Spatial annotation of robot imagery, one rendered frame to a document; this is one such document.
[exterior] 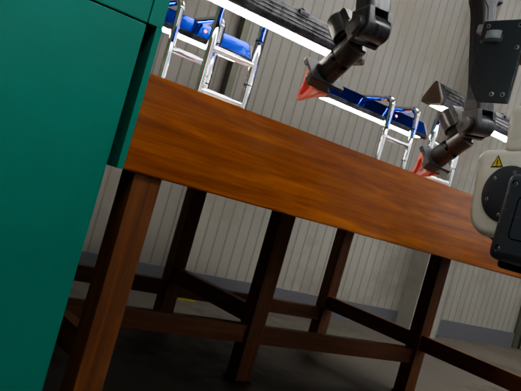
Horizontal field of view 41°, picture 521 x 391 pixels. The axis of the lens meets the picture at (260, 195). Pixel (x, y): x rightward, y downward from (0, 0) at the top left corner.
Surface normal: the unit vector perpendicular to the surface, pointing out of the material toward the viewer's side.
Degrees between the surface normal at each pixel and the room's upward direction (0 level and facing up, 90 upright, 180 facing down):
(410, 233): 90
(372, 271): 90
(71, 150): 90
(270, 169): 90
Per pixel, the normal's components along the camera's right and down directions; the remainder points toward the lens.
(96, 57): 0.58, 0.16
